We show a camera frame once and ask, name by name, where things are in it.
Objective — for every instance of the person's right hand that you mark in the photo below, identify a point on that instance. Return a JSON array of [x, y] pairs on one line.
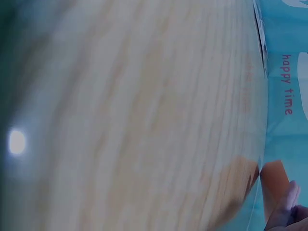
[[288, 214]]

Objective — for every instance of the person's right fingers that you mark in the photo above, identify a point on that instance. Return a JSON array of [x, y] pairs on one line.
[[290, 197]]

